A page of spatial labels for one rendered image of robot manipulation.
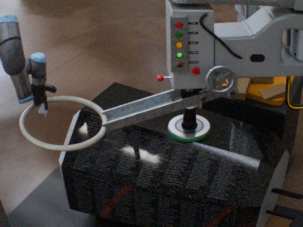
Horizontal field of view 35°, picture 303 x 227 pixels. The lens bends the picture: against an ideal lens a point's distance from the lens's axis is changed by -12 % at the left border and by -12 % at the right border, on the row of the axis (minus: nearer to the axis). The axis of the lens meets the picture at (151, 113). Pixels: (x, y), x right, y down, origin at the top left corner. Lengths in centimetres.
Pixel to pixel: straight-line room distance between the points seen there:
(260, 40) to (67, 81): 290
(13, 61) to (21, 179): 189
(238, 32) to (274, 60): 24
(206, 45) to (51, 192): 177
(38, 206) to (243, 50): 187
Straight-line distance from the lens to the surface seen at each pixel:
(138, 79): 497
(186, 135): 268
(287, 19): 249
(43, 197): 367
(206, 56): 244
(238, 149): 264
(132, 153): 278
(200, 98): 260
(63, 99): 288
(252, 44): 248
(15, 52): 211
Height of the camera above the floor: 242
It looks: 33 degrees down
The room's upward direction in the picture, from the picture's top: 1 degrees counter-clockwise
